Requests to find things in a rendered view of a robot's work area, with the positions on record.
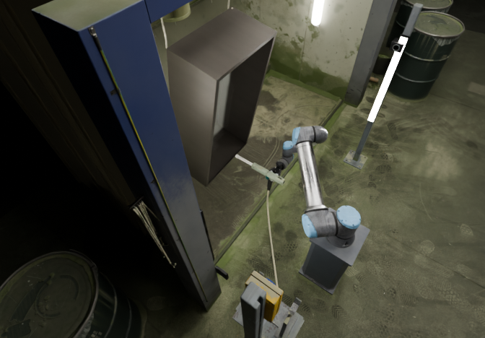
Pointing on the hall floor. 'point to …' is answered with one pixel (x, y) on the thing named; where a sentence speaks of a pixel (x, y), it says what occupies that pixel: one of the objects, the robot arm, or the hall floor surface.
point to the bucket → (382, 61)
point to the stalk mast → (252, 310)
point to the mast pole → (404, 35)
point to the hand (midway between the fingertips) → (270, 178)
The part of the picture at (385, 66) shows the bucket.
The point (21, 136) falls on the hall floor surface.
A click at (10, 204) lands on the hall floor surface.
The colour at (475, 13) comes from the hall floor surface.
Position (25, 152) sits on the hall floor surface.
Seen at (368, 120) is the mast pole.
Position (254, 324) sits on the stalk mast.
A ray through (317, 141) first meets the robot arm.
